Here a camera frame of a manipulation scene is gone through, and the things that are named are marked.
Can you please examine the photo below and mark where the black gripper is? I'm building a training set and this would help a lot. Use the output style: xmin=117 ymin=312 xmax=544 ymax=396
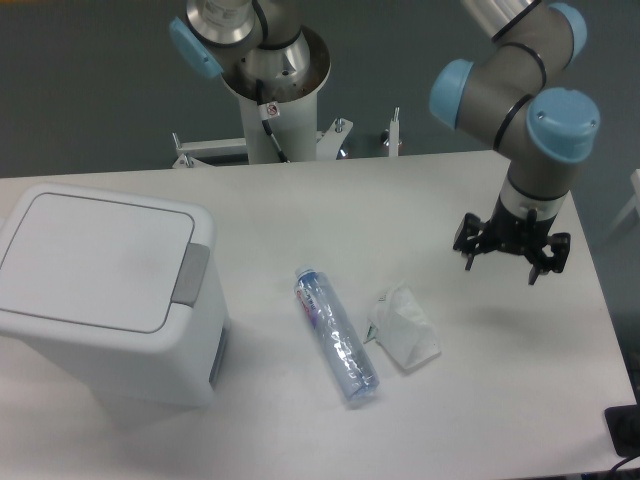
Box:
xmin=453 ymin=198 xmax=571 ymax=285

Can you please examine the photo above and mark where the white push-button trash can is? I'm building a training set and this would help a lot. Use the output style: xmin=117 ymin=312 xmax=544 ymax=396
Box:
xmin=1 ymin=183 xmax=230 ymax=407

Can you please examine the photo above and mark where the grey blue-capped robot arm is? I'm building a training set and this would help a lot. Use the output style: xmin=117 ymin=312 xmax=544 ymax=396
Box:
xmin=169 ymin=1 xmax=600 ymax=280

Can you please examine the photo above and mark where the white furniture piece right edge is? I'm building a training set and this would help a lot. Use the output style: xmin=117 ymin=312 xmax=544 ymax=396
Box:
xmin=604 ymin=169 xmax=639 ymax=242

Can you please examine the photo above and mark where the crumpled white plastic bag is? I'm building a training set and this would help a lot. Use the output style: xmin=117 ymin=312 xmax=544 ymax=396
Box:
xmin=363 ymin=281 xmax=442 ymax=372

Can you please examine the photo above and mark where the clear plastic water bottle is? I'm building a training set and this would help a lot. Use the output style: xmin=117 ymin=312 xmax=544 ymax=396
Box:
xmin=294 ymin=266 xmax=380 ymax=407

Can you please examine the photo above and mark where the black device at table corner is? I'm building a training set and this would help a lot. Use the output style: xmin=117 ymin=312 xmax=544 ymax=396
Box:
xmin=604 ymin=405 xmax=639 ymax=457

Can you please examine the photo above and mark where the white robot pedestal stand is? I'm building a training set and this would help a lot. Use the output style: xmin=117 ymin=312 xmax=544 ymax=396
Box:
xmin=171 ymin=24 xmax=405 ymax=169

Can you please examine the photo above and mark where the black cable on pedestal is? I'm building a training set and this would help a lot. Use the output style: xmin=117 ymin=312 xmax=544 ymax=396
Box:
xmin=254 ymin=78 xmax=291 ymax=164

